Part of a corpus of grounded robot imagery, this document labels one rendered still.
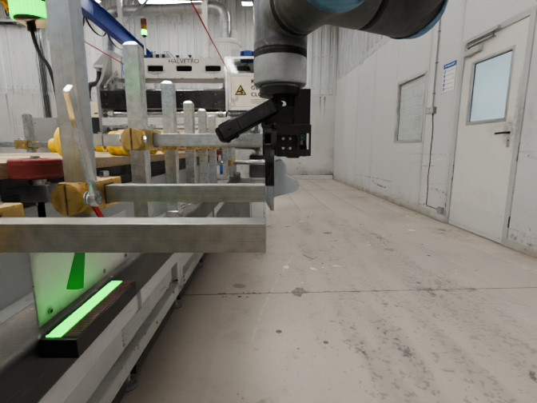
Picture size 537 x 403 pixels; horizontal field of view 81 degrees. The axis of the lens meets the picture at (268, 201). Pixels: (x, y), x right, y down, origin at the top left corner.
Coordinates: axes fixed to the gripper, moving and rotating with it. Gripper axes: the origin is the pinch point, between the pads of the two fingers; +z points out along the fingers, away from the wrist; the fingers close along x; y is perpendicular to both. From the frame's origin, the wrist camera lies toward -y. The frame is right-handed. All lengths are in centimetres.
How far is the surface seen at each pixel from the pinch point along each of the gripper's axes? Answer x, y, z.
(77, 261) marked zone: -11.3, -28.9, 6.8
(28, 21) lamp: -5.2, -36.2, -29.0
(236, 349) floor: 76, -15, 82
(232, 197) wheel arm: -1.5, -6.4, -1.3
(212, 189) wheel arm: -1.5, -9.9, -2.7
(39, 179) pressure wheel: -2.7, -39.3, -4.8
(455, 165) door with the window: 319, 223, 10
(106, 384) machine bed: 34, -53, 66
